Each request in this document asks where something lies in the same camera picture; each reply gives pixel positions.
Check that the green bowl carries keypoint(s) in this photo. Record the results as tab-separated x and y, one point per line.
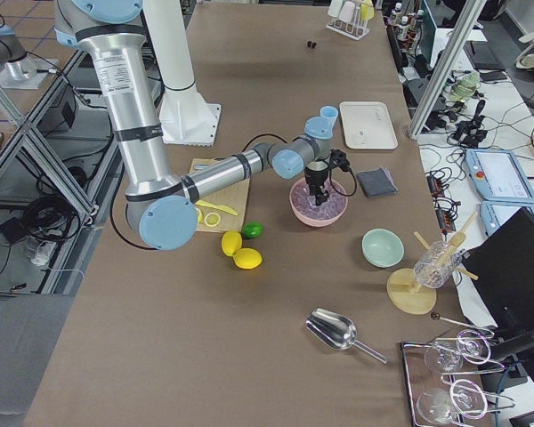
382	248

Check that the metal wine glass rack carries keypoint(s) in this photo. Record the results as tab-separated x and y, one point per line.
420	378

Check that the pink bowl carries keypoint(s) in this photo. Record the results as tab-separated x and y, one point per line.
318	223

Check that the yellow lemon lower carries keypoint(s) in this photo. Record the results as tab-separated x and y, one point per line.
247	258

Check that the clear textured glass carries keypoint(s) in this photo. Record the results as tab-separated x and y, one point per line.
435	267

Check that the yellow plastic knife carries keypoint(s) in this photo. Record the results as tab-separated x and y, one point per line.
223	208

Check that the teach pendant lower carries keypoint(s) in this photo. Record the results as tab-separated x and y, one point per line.
494	214

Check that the lemon slice left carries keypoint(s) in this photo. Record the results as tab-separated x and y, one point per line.
200	216

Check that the yellow lemon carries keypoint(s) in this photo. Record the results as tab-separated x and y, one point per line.
247	258
232	242

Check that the lemon slice right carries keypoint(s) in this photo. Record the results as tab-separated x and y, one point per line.
212	219

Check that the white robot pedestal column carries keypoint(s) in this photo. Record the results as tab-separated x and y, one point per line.
185	116

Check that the blue plastic cup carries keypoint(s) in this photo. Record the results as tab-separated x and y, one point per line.
330	115

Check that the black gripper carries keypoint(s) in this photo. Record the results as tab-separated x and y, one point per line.
315	181

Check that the wine glass lower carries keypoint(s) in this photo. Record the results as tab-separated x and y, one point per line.
462	401

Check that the black monitor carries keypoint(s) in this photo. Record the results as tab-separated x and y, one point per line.
504	264

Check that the clear ice cubes pile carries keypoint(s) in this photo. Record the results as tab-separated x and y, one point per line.
305	203

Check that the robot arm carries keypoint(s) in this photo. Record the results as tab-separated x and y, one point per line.
142	62

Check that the white wire cup rack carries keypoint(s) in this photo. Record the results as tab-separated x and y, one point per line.
350	18

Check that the wine glass upper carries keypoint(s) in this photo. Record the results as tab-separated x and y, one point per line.
448	355

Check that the aluminium frame post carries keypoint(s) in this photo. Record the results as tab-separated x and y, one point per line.
453	48

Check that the grey folded cloth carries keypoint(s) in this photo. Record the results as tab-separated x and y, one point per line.
376	183

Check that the yellow lemon upper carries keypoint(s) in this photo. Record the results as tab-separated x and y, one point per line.
232	242

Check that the wooden cup tree stand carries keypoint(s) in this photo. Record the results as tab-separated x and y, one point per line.
404	291

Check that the teach pendant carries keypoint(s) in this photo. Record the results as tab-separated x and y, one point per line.
494	214
498	176

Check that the cream rabbit tray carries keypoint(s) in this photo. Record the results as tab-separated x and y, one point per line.
367	125

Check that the metal ice scoop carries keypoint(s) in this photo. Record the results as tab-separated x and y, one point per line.
338	332

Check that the teach pendant upper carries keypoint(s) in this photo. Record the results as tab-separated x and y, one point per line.
498	176

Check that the lemon slice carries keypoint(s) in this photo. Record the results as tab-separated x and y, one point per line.
212	219
200	216

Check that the wooden cutting board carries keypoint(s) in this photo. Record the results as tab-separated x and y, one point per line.
234	196

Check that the green lime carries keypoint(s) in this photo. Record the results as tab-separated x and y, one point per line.
251	230

